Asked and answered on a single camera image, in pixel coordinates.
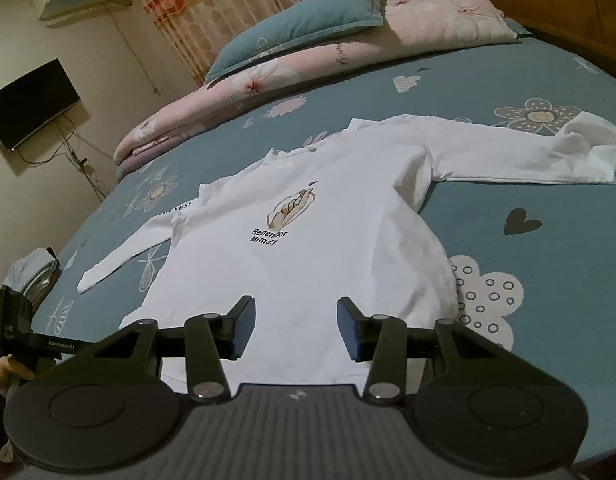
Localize white long-sleeve shirt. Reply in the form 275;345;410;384
78;113;616;388

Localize person's left hand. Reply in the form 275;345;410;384
0;356;35;396

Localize person's grey trouser leg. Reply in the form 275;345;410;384
3;247;60;311

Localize pink floral folded quilt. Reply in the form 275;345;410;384
114;0;517;179

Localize teal pillow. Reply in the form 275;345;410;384
205;0;384;84

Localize hanging black cables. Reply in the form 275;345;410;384
14;114;109;204

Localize wall-mounted black television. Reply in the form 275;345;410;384
0;58;81;151

